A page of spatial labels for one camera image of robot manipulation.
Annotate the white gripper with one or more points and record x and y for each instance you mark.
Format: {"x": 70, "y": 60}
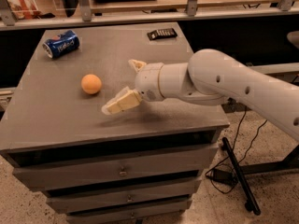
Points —
{"x": 149, "y": 80}

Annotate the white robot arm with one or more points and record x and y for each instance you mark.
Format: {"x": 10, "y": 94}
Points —
{"x": 210, "y": 77}

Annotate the orange fruit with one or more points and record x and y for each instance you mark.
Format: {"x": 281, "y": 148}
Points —
{"x": 91, "y": 84}

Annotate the black metal stand leg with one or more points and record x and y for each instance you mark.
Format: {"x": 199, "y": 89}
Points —
{"x": 251, "y": 204}

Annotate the black power adapter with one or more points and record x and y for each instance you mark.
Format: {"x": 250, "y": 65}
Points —
{"x": 223, "y": 177}

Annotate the metal railing frame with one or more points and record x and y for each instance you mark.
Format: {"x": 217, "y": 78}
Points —
{"x": 89, "y": 13}

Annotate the red white package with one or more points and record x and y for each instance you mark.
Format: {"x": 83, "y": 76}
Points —
{"x": 24, "y": 9}

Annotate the grey drawer cabinet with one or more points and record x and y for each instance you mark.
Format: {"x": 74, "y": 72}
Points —
{"x": 98, "y": 168}

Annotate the blue pepsi can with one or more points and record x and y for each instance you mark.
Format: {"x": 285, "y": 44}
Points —
{"x": 61, "y": 44}

